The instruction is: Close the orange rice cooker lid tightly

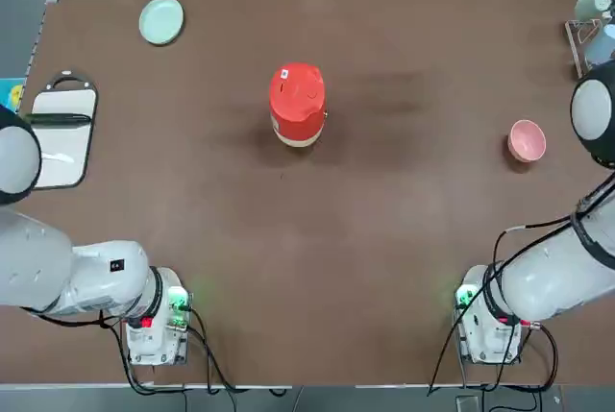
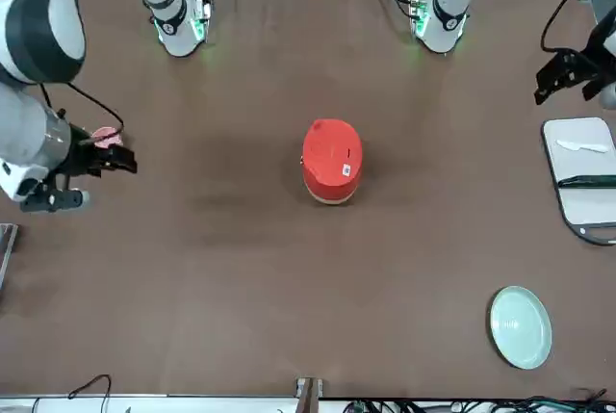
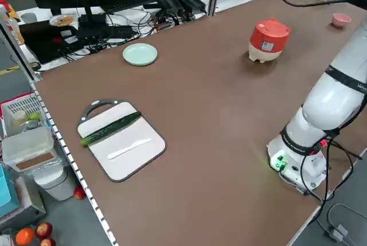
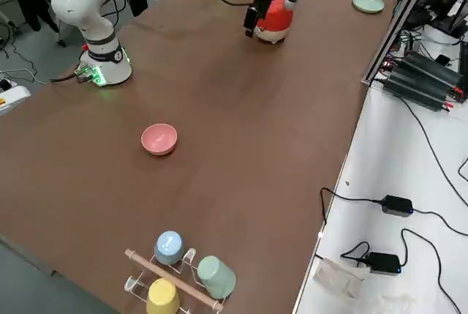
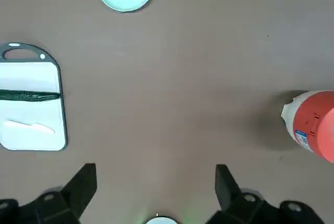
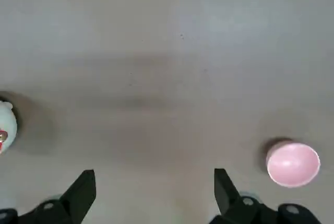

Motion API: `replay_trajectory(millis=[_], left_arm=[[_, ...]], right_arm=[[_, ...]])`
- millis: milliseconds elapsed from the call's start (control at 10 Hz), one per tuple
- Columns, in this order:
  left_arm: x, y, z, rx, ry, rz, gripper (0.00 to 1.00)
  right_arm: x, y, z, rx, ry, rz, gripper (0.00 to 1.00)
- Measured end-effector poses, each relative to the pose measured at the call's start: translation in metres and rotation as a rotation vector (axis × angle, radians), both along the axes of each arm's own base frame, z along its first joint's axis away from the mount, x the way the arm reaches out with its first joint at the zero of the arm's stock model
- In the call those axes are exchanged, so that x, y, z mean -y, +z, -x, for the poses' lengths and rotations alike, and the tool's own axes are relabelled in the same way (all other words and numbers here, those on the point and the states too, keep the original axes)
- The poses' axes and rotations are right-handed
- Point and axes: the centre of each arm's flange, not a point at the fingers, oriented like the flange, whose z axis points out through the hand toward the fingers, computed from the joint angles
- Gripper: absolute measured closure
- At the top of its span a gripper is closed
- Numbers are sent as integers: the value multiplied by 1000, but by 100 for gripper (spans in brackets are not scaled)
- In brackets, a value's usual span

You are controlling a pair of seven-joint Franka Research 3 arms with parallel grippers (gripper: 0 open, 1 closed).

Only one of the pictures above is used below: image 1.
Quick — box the orange rice cooker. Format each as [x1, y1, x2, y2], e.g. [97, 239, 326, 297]
[267, 61, 329, 150]

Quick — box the light green plate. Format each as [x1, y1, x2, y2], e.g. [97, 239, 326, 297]
[138, 0, 185, 47]

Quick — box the pink bowl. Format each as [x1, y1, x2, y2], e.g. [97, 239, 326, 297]
[507, 119, 548, 163]

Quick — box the white cutting board dark rim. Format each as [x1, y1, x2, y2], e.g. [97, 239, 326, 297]
[29, 72, 100, 191]

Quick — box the black knife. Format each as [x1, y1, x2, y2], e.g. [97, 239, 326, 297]
[23, 112, 92, 126]

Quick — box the clear acrylic stand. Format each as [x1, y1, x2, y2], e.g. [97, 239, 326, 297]
[565, 17, 615, 82]

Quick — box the yellow and blue object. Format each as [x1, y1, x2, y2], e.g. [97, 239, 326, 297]
[0, 78, 26, 113]

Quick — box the pale blue cup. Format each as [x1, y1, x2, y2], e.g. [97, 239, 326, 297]
[583, 23, 615, 66]

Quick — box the pale green cup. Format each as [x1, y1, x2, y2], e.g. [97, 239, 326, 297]
[575, 0, 614, 24]

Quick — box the black left base cable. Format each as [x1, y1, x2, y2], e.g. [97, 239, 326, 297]
[98, 308, 292, 395]

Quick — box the black base cable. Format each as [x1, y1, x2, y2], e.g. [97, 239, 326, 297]
[98, 308, 292, 395]
[426, 286, 561, 397]

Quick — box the black right base cable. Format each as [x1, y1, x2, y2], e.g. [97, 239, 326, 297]
[426, 286, 561, 397]

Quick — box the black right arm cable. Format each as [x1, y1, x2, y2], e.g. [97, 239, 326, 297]
[480, 190, 615, 288]

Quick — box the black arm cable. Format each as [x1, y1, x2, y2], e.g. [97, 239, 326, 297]
[18, 305, 127, 332]
[480, 190, 615, 288]

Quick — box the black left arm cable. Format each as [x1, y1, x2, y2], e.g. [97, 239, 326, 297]
[18, 305, 127, 332]

